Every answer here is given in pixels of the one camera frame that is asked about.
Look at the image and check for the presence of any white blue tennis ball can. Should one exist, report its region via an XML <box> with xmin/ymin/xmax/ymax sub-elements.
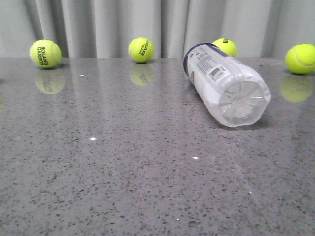
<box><xmin>183</xmin><ymin>43</ymin><xmax>271</xmax><ymax>127</ymax></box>

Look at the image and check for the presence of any Head Team tennis ball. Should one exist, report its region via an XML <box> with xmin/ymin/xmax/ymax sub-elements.
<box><xmin>128</xmin><ymin>37</ymin><xmax>155</xmax><ymax>63</ymax></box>

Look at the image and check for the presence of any Wilson tennis ball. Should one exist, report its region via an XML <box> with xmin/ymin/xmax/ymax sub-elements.
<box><xmin>213</xmin><ymin>38</ymin><xmax>237</xmax><ymax>57</ymax></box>

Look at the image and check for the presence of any Roland Garros tennis ball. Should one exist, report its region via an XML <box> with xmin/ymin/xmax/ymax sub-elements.
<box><xmin>30</xmin><ymin>39</ymin><xmax>62</xmax><ymax>68</ymax></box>

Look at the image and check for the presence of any plain yellow tennis ball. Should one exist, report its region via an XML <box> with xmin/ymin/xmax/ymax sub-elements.
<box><xmin>285</xmin><ymin>44</ymin><xmax>315</xmax><ymax>74</ymax></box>

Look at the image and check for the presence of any grey pleated curtain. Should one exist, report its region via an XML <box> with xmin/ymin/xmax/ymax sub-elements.
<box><xmin>0</xmin><ymin>0</ymin><xmax>315</xmax><ymax>58</ymax></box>

